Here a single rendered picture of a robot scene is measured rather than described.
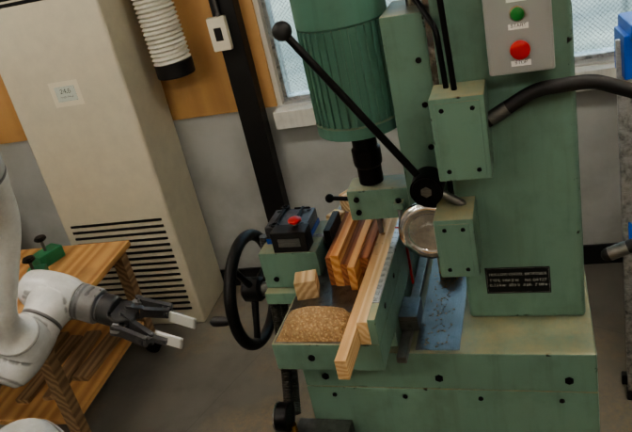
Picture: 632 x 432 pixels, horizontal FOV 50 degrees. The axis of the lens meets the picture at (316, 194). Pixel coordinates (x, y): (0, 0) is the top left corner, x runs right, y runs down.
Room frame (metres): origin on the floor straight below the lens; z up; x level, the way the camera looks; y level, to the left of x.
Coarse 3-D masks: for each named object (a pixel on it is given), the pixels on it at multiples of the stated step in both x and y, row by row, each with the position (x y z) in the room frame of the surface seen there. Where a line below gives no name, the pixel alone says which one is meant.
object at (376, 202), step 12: (384, 180) 1.29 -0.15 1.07; (396, 180) 1.27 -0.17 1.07; (348, 192) 1.27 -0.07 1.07; (360, 192) 1.26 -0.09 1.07; (372, 192) 1.25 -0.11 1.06; (384, 192) 1.25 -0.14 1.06; (396, 192) 1.24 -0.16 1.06; (360, 204) 1.26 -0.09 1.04; (372, 204) 1.26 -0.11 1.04; (384, 204) 1.25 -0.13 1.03; (408, 204) 1.23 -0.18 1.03; (360, 216) 1.27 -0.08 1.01; (372, 216) 1.26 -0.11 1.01; (384, 216) 1.25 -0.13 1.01; (396, 216) 1.24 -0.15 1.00
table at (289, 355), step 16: (400, 272) 1.20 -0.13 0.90; (272, 288) 1.29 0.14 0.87; (288, 288) 1.28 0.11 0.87; (320, 288) 1.20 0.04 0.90; (336, 288) 1.19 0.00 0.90; (400, 288) 1.18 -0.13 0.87; (304, 304) 1.16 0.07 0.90; (320, 304) 1.14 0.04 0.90; (336, 304) 1.13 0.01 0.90; (352, 304) 1.12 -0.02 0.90; (400, 304) 1.15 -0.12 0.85; (384, 336) 1.01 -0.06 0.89; (288, 352) 1.04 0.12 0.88; (304, 352) 1.03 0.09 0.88; (320, 352) 1.02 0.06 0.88; (336, 352) 1.01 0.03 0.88; (368, 352) 0.98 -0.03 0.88; (384, 352) 0.99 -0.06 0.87; (288, 368) 1.04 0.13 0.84; (304, 368) 1.03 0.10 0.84; (320, 368) 1.02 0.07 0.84; (368, 368) 0.99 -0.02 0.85; (384, 368) 0.98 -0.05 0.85
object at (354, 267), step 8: (368, 224) 1.33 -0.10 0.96; (360, 232) 1.30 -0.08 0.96; (368, 232) 1.30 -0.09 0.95; (360, 240) 1.26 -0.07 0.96; (360, 248) 1.23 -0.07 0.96; (352, 256) 1.21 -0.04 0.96; (352, 264) 1.17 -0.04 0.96; (360, 264) 1.20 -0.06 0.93; (352, 272) 1.17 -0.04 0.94; (360, 272) 1.19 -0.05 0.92; (352, 280) 1.17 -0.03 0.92; (360, 280) 1.18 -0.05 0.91; (352, 288) 1.17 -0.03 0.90
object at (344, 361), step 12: (384, 228) 1.32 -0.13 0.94; (372, 252) 1.23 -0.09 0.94; (372, 264) 1.18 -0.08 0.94; (360, 288) 1.11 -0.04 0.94; (360, 300) 1.07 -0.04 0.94; (348, 324) 1.00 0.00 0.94; (348, 336) 0.97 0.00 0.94; (348, 348) 0.93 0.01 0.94; (336, 360) 0.91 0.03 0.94; (348, 360) 0.92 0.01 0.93; (348, 372) 0.90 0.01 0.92
